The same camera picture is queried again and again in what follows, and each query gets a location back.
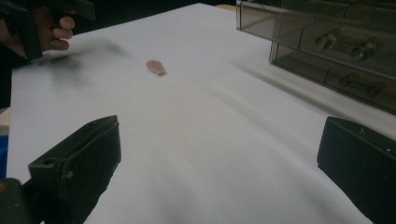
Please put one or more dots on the smoky transparent drawer cabinet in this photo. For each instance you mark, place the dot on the smoky transparent drawer cabinet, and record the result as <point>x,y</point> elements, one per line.
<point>330,46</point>

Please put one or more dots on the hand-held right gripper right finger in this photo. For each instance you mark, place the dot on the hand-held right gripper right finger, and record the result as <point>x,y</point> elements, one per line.
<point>361,161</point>

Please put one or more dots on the small pink eraser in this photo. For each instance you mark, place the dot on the small pink eraser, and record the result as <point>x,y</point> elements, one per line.
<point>155,67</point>

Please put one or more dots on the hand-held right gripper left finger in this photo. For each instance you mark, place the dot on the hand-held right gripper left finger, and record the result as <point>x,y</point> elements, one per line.
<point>81,161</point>

